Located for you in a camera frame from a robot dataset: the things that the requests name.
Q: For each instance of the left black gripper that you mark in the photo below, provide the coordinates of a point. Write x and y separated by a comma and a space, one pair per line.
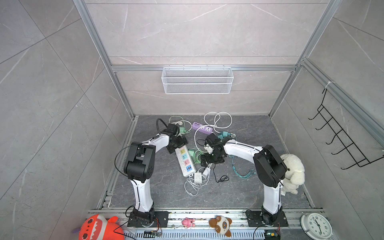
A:
182, 143

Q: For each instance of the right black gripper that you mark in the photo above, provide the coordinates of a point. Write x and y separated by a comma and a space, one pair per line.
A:
208, 161

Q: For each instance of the white pastel power strip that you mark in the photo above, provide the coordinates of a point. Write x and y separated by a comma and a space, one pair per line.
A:
185, 161

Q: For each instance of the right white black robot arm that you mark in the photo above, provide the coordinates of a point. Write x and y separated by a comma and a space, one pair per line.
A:
270, 169

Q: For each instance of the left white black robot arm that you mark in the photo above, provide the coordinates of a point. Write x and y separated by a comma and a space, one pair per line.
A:
139, 166

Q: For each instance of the teal charger plug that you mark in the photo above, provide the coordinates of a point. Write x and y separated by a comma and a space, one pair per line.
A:
223, 135

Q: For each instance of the purple power strip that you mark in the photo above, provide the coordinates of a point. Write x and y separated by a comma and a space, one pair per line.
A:
205, 129

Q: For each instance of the brown white plush toy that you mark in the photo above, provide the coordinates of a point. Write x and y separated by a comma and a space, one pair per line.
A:
221, 225

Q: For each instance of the small pink plush toy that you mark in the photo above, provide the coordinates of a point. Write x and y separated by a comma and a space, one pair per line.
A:
188, 223

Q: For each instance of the white plush dog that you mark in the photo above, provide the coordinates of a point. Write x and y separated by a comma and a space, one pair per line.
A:
295, 175

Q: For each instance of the red monster plush toy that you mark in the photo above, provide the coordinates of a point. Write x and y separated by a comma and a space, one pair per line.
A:
97, 227

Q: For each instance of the white analog clock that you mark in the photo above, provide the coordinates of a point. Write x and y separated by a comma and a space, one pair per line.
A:
316, 226

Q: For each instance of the white wire mesh basket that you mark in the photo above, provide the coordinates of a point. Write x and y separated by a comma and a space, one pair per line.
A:
197, 80

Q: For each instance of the black wall hook rack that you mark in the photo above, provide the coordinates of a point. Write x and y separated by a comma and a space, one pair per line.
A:
339, 133

